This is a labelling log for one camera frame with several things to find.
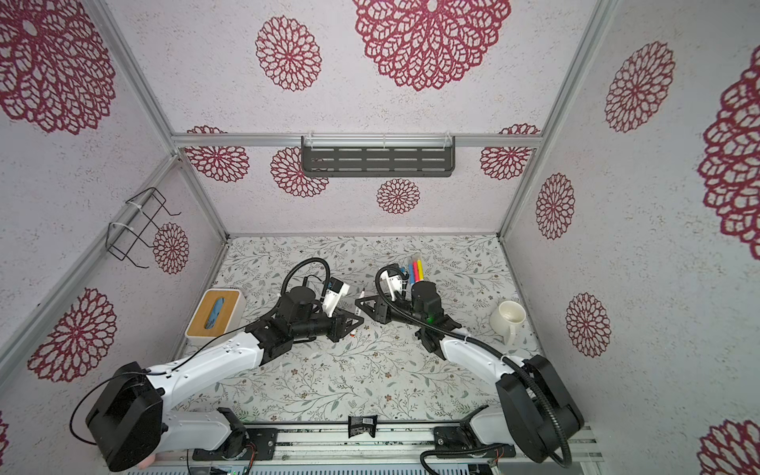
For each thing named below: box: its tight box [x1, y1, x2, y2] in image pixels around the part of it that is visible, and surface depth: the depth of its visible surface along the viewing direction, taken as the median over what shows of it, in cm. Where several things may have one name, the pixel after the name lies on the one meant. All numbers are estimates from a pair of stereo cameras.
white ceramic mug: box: [489, 299, 527, 346], surface depth 92 cm
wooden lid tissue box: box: [185, 287, 247, 347], surface depth 94 cm
